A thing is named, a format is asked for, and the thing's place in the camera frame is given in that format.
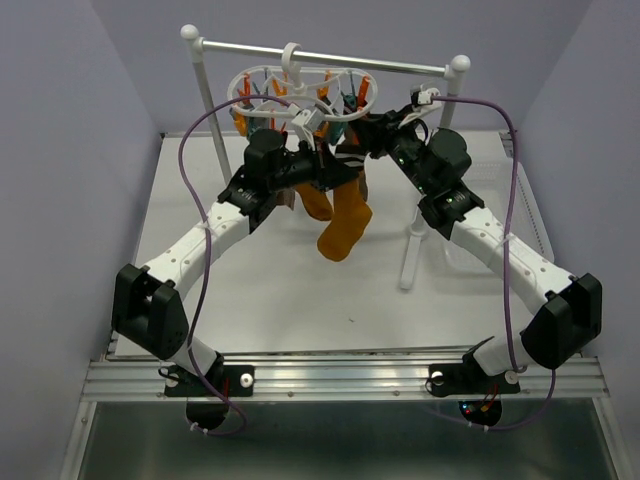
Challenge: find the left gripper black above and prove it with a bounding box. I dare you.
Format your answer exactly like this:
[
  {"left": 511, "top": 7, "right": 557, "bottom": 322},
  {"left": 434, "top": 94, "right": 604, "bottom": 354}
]
[{"left": 267, "top": 135, "right": 357, "bottom": 193}]

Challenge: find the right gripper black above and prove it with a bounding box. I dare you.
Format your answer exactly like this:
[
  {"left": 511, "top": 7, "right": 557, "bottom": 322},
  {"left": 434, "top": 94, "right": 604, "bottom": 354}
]
[{"left": 346, "top": 104, "right": 434, "bottom": 196}]

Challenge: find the yellow sock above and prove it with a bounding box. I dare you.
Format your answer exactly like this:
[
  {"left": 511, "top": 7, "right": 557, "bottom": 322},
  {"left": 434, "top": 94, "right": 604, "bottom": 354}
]
[
  {"left": 317, "top": 147, "right": 374, "bottom": 262},
  {"left": 295, "top": 183, "right": 333, "bottom": 222}
]

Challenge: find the white round clip hanger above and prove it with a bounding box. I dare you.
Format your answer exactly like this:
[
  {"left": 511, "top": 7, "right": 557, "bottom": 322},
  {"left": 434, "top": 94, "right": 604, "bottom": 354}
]
[{"left": 227, "top": 59, "right": 379, "bottom": 144}]

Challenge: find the beige striped sock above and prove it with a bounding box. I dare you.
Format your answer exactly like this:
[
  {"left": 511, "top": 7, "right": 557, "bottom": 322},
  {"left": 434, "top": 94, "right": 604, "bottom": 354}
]
[{"left": 358, "top": 170, "right": 369, "bottom": 202}]

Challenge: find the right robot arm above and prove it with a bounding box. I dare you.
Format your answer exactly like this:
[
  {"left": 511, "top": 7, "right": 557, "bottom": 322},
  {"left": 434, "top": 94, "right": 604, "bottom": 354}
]
[{"left": 352, "top": 111, "right": 603, "bottom": 390}]

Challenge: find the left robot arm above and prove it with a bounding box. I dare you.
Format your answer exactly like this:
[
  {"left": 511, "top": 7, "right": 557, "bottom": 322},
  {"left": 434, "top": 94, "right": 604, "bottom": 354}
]
[{"left": 112, "top": 129, "right": 366, "bottom": 394}]

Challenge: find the teal clothespin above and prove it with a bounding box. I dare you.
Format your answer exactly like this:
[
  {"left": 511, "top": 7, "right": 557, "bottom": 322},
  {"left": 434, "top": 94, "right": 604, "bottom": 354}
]
[{"left": 341, "top": 92, "right": 358, "bottom": 115}]

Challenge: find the white clothes rack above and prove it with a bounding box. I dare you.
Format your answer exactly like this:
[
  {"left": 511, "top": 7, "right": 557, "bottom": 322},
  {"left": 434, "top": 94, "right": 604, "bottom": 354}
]
[{"left": 180, "top": 23, "right": 472, "bottom": 291}]

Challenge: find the white plastic basket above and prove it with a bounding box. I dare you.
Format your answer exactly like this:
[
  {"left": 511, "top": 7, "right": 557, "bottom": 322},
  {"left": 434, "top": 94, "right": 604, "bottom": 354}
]
[{"left": 443, "top": 156, "right": 554, "bottom": 274}]

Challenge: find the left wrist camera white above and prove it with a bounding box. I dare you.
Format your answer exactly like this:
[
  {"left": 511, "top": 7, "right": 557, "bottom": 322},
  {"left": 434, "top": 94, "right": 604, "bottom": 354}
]
[{"left": 287, "top": 104, "right": 325, "bottom": 147}]

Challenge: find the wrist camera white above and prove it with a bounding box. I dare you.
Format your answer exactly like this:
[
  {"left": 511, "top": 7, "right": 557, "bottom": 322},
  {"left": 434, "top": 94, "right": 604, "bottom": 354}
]
[
  {"left": 399, "top": 87, "right": 442, "bottom": 128},
  {"left": 287, "top": 104, "right": 325, "bottom": 147}
]

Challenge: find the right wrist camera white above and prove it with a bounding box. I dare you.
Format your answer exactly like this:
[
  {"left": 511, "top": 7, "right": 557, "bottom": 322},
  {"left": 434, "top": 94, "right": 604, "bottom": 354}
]
[{"left": 399, "top": 87, "right": 442, "bottom": 128}]

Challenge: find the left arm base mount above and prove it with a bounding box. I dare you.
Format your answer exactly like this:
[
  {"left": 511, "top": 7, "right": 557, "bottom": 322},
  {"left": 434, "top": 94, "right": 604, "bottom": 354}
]
[{"left": 158, "top": 364, "right": 257, "bottom": 399}]

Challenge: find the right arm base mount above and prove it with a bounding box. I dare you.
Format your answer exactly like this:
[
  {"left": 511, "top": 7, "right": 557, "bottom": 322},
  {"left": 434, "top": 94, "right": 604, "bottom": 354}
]
[{"left": 425, "top": 363, "right": 521, "bottom": 398}]

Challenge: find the aluminium rail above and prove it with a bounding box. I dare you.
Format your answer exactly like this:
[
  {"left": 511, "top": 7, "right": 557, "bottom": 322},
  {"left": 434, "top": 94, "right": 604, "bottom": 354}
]
[{"left": 81, "top": 353, "right": 610, "bottom": 403}]

